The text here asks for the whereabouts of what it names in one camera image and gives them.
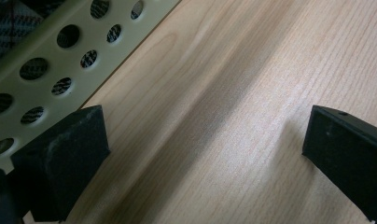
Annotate pale green plastic basket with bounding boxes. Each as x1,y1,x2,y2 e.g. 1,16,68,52
0,0,182,174

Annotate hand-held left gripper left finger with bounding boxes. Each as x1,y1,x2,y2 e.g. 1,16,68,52
9,105,112,223

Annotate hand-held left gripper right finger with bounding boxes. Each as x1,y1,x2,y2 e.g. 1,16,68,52
301,105,377,224

